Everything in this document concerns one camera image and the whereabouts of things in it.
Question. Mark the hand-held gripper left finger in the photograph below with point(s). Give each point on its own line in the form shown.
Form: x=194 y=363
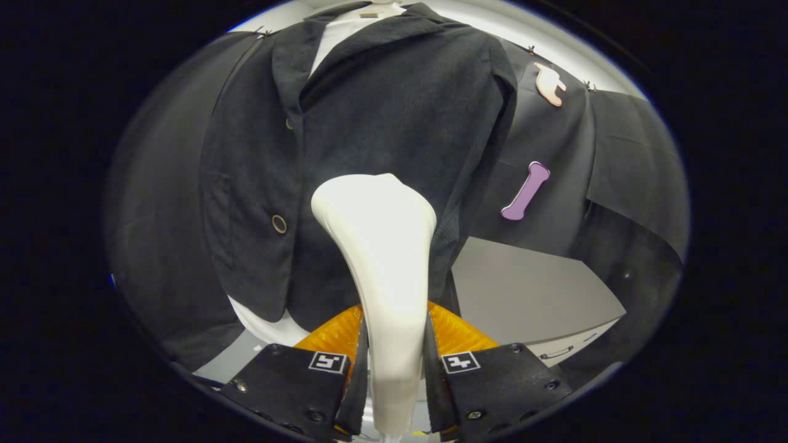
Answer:
x=359 y=394

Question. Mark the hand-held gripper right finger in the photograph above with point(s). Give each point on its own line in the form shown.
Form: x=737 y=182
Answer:
x=433 y=387

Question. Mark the white garment steamer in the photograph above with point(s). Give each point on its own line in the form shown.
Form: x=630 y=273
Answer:
x=388 y=258

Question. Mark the black suit jacket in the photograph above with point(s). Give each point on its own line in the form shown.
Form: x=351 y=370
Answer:
x=381 y=111

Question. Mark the white shirt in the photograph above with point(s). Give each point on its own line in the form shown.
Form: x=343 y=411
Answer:
x=338 y=34

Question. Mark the beige cabinet with grey top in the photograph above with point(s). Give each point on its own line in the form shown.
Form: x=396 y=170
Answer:
x=523 y=295

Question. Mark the black backdrop cloth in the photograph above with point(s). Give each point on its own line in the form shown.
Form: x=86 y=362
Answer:
x=154 y=215

